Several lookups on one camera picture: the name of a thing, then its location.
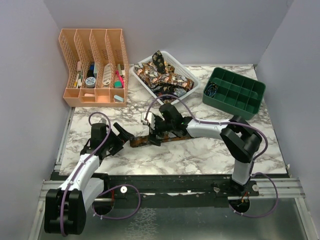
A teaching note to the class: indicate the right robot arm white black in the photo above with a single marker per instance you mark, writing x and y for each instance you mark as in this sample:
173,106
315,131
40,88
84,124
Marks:
240,138

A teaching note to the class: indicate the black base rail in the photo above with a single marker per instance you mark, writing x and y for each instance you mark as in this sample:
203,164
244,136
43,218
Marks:
176,191

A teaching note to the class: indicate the round blue tin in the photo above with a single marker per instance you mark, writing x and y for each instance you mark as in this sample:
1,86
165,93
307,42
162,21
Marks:
90,82

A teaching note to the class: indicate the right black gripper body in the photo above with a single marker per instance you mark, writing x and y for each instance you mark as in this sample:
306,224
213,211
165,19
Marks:
160,127

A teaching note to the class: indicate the pile of patterned ties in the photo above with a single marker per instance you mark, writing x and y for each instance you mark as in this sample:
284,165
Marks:
160,77

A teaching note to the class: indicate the green compartment tray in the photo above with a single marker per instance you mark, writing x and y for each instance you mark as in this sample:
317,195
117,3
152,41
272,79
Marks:
236,94

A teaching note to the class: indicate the pink marker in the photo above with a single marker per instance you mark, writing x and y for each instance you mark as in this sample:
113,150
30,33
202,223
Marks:
119,77

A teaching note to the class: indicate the peach plastic desk organizer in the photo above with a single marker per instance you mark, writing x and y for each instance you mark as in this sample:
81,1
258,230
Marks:
95,53

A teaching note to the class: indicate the orange floral tie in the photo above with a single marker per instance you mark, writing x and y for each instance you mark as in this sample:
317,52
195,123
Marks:
140,141

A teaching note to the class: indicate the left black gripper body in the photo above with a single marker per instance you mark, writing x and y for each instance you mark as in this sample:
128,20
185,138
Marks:
113,142

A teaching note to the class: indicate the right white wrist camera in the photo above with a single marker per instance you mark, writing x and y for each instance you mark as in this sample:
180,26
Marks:
148,119

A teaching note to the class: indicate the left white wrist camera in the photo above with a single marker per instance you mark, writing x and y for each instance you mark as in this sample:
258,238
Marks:
105,121

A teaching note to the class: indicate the rolled tie in tray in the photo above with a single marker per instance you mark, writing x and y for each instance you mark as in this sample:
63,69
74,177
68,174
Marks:
211,89

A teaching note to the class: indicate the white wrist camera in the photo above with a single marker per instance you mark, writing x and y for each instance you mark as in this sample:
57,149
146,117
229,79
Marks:
148,119
105,121

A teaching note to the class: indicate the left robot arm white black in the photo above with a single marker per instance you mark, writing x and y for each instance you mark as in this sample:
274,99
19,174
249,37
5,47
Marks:
66,206

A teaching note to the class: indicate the teal eraser block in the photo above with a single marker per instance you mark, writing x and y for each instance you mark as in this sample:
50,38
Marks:
118,84

